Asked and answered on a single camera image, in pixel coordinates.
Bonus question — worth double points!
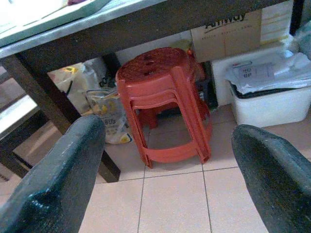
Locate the red plastic stool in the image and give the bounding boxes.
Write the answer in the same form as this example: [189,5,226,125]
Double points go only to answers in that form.
[115,47,212,169]

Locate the green-edged placemat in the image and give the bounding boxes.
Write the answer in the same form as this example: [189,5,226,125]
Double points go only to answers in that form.
[0,0,110,47]

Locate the dark wooden bench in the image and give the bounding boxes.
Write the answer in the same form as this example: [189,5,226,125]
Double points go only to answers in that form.
[0,94,52,179]

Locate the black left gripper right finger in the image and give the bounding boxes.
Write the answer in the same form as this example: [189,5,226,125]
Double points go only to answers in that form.
[231,124,311,233]

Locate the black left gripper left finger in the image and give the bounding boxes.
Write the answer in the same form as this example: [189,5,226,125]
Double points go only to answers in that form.
[0,115,106,233]

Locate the white papers in bin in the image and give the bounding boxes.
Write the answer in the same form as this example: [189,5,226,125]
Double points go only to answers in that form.
[225,50,311,95]

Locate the brown cardboard box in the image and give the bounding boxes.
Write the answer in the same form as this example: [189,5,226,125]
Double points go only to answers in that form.
[190,11,262,63]

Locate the white plastic storage bin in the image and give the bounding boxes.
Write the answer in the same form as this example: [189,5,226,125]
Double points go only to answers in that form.
[227,80,311,128]

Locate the printed plastic bag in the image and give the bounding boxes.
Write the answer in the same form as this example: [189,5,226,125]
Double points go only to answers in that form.
[85,88,131,145]

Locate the white plastic bag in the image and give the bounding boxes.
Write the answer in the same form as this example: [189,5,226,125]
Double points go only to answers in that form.
[48,58,107,115]

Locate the dark wooden table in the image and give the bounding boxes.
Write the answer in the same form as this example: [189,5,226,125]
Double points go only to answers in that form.
[0,0,311,183]

